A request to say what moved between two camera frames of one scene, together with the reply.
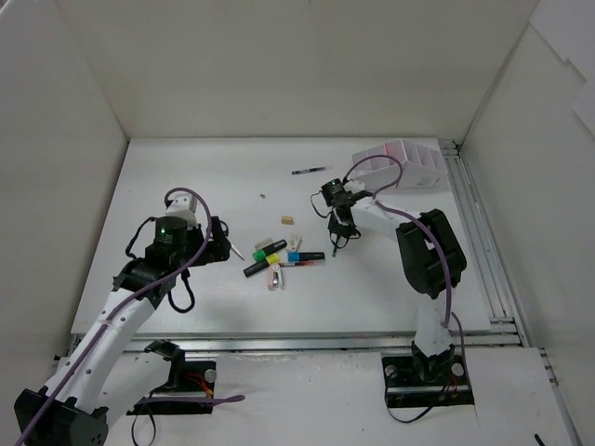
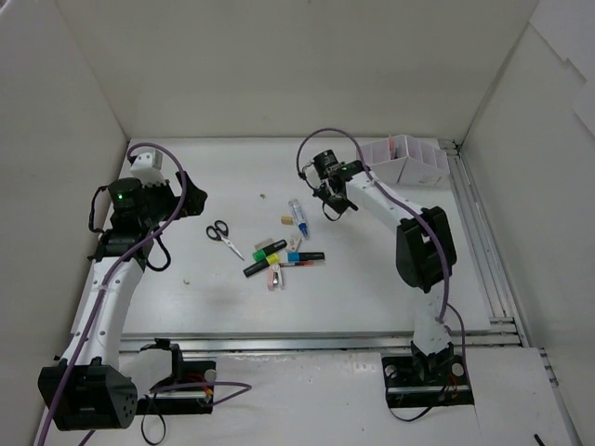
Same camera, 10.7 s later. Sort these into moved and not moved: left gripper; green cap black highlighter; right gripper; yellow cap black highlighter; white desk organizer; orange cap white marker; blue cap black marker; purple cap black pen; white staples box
Moved: purple cap black pen; left gripper; right gripper
Not moved: blue cap black marker; green cap black highlighter; orange cap white marker; white desk organizer; white staples box; yellow cap black highlighter
